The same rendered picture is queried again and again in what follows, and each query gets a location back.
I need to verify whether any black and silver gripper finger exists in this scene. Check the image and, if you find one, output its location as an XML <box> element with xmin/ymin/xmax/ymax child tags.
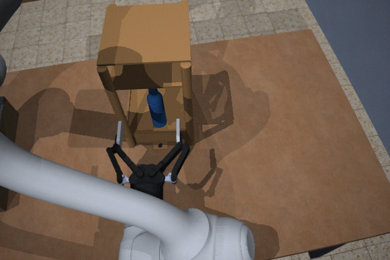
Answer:
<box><xmin>149</xmin><ymin>119</ymin><xmax>190</xmax><ymax>184</ymax></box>
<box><xmin>106</xmin><ymin>121</ymin><xmax>144</xmax><ymax>185</ymax></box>

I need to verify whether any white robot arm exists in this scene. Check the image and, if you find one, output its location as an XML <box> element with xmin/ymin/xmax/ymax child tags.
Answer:
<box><xmin>0</xmin><ymin>132</ymin><xmax>255</xmax><ymax>260</ymax></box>

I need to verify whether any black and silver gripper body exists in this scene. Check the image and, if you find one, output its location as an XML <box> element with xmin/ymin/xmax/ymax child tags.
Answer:
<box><xmin>129</xmin><ymin>164</ymin><xmax>165</xmax><ymax>200</ymax></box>

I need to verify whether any blue bottle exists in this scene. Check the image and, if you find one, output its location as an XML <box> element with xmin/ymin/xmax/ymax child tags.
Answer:
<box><xmin>147</xmin><ymin>88</ymin><xmax>167</xmax><ymax>128</ymax></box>

